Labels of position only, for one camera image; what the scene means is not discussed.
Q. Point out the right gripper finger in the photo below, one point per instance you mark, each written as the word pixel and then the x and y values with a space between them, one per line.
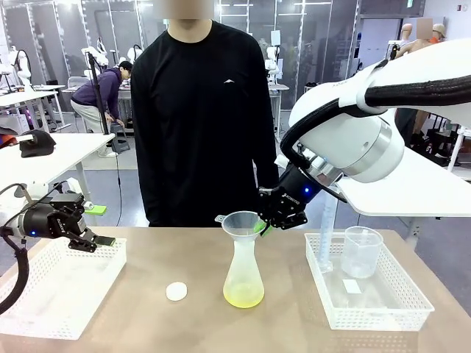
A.
pixel 265 204
pixel 289 220

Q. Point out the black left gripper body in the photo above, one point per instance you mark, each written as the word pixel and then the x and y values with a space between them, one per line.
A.
pixel 48 220

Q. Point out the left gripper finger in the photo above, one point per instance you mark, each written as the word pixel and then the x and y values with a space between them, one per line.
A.
pixel 96 210
pixel 86 242

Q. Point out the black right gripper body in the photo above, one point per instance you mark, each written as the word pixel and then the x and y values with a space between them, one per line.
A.
pixel 296 191

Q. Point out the clear plastic funnel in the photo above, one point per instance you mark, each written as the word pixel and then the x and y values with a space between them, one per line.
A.
pixel 235 224

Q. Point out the clear graduated cylinder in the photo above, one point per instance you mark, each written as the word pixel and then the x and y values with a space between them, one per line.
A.
pixel 325 239

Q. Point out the white perforated plastic basket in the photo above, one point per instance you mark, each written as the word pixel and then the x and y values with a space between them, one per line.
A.
pixel 55 294
pixel 368 320

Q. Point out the clear measuring beaker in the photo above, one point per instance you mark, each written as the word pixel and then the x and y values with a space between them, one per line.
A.
pixel 360 257

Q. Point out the translucent conical flask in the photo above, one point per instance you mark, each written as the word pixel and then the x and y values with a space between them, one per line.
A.
pixel 243 294

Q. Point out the white round flask cap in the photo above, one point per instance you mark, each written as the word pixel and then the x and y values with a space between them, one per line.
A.
pixel 176 291

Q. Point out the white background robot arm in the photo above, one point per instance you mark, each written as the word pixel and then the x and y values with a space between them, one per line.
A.
pixel 134 53
pixel 271 62
pixel 99 55

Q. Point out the person's right forearm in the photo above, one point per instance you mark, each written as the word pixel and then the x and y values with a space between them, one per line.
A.
pixel 152 198

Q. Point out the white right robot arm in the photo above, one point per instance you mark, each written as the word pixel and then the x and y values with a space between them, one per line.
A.
pixel 349 139

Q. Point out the person's left forearm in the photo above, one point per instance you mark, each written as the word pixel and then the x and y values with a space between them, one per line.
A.
pixel 266 173

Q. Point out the white table with cap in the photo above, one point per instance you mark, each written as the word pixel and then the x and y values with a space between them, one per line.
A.
pixel 73 147

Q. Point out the grey plastic stool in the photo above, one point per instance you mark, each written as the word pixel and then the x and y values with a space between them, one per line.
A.
pixel 119 141

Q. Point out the black baseball cap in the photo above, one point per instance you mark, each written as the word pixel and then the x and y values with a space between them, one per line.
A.
pixel 37 145

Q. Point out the red orange object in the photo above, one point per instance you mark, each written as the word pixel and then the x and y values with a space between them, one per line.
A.
pixel 5 141

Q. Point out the small white paper card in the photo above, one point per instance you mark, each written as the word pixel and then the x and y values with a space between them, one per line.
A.
pixel 351 287

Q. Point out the person in black sweater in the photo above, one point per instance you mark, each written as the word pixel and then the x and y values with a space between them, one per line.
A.
pixel 198 110

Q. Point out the person in purple hoodie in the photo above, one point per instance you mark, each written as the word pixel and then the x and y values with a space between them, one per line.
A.
pixel 103 88

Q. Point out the white background desk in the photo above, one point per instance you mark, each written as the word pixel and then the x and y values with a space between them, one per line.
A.
pixel 25 97

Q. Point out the white mannequin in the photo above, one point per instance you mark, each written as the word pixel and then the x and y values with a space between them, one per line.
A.
pixel 406 32

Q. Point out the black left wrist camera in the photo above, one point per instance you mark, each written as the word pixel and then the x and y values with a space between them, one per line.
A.
pixel 66 200

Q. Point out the black camera tripod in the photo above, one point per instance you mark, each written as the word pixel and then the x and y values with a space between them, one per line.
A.
pixel 97 92

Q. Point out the black stand with camera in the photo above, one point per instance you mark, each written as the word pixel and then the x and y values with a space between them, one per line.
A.
pixel 393 51

